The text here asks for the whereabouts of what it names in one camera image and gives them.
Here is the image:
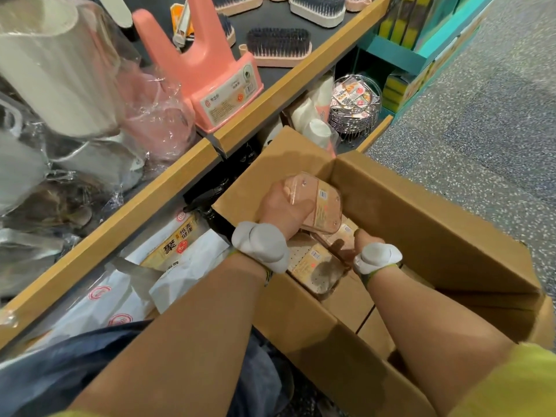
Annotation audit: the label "person's right hand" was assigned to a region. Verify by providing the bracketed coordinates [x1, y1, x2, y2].
[353, 228, 385, 262]

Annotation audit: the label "person's left hand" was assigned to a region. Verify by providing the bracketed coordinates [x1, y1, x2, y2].
[259, 181, 316, 240]

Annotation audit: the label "pink soap dish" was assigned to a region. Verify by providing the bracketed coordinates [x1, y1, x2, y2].
[310, 216, 360, 262]
[283, 172, 344, 235]
[286, 244, 349, 297]

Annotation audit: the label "person's right forearm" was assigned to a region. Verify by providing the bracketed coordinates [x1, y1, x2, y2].
[367, 265, 517, 417]

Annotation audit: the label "person's left forearm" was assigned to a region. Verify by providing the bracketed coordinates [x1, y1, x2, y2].
[69, 251, 272, 417]

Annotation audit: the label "white right wrist tracker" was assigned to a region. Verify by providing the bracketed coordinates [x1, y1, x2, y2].
[352, 242, 404, 275]

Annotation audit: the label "white wrist tracker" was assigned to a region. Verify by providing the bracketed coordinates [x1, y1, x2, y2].
[352, 242, 404, 275]
[231, 221, 290, 275]

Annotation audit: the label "white left wrist tracker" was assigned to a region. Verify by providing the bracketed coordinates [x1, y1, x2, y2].
[231, 221, 290, 275]

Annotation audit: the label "brown cardboard box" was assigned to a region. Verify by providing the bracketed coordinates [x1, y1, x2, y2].
[211, 126, 556, 417]

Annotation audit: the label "white plastic cups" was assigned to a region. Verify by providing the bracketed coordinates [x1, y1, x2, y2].
[290, 75, 336, 149]

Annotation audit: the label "stack of metal steamer racks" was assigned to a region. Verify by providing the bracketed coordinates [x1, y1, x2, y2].
[328, 74, 383, 140]

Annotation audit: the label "wooden edged shelf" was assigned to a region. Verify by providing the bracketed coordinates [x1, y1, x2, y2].
[0, 0, 394, 350]

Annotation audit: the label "yellow label paper pack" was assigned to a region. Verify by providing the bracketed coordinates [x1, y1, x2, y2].
[140, 210, 201, 272]

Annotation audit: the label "pink plastic boot-shaped stand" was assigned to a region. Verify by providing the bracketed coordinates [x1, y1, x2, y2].
[132, 0, 265, 134]

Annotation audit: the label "pink wrapped plastic container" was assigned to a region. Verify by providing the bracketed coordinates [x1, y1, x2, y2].
[116, 60, 197, 164]

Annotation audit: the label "white paper bag packs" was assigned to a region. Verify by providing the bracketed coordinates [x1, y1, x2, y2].
[26, 229, 232, 343]

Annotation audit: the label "teal display stand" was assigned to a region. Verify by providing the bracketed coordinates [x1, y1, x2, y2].
[357, 0, 498, 123]

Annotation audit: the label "row of yellow green sponges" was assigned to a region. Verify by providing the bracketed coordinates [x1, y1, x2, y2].
[377, 0, 433, 51]

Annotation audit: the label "person's yellow sleeve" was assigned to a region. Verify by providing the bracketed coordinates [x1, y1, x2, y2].
[447, 342, 556, 417]

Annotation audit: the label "yellow carded white tool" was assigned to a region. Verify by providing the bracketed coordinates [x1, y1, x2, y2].
[170, 2, 195, 49]

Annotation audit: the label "clear wrapped grey containers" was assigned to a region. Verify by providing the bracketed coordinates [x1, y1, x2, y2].
[0, 93, 148, 300]

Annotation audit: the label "white wrapped plastic bucket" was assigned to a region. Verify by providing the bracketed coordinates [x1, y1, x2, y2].
[0, 0, 145, 140]

